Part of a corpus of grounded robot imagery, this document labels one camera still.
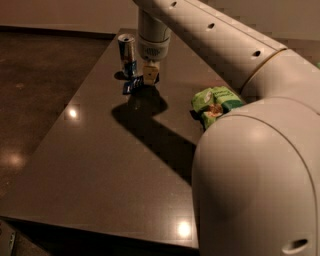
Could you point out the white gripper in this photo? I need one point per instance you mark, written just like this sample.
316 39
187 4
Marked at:
152 50

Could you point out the blue rxbar blueberry wrapper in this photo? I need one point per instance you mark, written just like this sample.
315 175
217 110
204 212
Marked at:
133 85

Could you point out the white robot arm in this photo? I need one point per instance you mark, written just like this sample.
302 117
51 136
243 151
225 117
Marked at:
256 171

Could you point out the redbull can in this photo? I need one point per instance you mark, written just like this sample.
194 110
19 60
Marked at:
127 50

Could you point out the green dang chips bag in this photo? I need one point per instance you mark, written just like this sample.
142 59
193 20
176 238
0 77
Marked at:
212 103

